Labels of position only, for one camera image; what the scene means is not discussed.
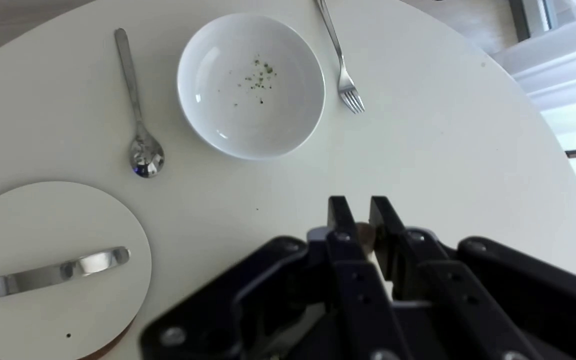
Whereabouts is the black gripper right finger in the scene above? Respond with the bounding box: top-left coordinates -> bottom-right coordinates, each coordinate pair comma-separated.
370,195 -> 576,360

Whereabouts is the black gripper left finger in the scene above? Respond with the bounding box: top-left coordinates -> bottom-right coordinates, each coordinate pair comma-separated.
141,195 -> 389,360

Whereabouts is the white pot lid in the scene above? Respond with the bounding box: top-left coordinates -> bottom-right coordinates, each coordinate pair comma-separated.
0,182 -> 153,360

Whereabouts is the white bowl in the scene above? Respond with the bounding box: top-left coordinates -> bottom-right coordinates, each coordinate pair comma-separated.
176,14 -> 326,159

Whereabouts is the silver fork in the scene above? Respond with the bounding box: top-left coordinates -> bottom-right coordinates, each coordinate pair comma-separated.
314,0 -> 367,114

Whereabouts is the silver spoon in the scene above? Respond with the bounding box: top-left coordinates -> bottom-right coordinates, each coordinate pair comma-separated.
114,28 -> 165,177

